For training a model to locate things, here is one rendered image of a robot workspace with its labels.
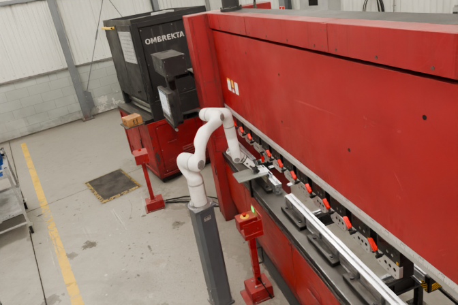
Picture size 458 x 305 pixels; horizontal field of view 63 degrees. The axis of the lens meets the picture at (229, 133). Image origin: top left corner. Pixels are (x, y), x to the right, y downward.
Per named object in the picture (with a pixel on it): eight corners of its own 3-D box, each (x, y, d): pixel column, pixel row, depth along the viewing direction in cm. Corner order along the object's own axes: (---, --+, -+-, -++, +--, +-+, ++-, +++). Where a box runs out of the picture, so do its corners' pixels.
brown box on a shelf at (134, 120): (120, 124, 509) (117, 116, 505) (138, 118, 521) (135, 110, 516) (127, 129, 485) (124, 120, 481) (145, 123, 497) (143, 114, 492)
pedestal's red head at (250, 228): (236, 228, 309) (233, 210, 302) (253, 221, 313) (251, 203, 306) (245, 242, 291) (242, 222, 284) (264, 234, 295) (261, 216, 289)
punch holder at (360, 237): (351, 238, 200) (350, 212, 194) (364, 233, 202) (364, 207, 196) (369, 255, 186) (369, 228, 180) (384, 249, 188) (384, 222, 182)
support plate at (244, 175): (232, 174, 326) (232, 173, 325) (260, 166, 332) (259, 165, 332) (238, 183, 310) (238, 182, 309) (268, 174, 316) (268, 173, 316)
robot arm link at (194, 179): (195, 188, 273) (189, 159, 264) (178, 183, 285) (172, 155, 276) (206, 181, 281) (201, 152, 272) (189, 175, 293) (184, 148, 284)
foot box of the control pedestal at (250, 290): (239, 292, 331) (237, 281, 327) (264, 281, 338) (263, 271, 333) (248, 308, 313) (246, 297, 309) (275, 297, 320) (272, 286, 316)
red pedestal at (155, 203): (144, 206, 492) (128, 149, 461) (163, 200, 498) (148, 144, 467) (146, 214, 474) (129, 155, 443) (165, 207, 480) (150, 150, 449)
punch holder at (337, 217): (330, 218, 218) (329, 195, 212) (343, 214, 220) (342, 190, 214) (345, 233, 204) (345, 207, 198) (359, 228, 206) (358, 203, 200)
